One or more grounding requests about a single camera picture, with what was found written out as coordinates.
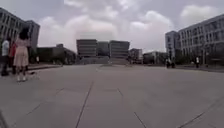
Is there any grey twin-block building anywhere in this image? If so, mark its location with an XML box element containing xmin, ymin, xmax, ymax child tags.
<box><xmin>75</xmin><ymin>38</ymin><xmax>131</xmax><ymax>65</ymax></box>

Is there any low distant building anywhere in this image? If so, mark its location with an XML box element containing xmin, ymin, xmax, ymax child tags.
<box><xmin>128</xmin><ymin>48</ymin><xmax>168</xmax><ymax>65</ymax></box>

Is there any group of people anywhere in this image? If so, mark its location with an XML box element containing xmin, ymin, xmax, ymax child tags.
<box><xmin>165</xmin><ymin>57</ymin><xmax>177</xmax><ymax>69</ymax></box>

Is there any low dark building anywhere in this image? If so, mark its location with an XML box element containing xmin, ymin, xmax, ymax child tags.
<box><xmin>35</xmin><ymin>43</ymin><xmax>78</xmax><ymax>66</ymax></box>

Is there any person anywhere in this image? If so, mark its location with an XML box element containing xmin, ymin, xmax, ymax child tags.
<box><xmin>0</xmin><ymin>36</ymin><xmax>12</xmax><ymax>77</ymax></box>
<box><xmin>13</xmin><ymin>27</ymin><xmax>32</xmax><ymax>83</ymax></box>
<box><xmin>195</xmin><ymin>56</ymin><xmax>200</xmax><ymax>69</ymax></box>

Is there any pale long multi-storey building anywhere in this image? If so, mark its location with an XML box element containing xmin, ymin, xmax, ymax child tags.
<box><xmin>164</xmin><ymin>13</ymin><xmax>224</xmax><ymax>66</ymax></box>

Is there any grey multi-storey building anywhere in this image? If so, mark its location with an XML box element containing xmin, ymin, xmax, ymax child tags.
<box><xmin>0</xmin><ymin>7</ymin><xmax>41</xmax><ymax>64</ymax></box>

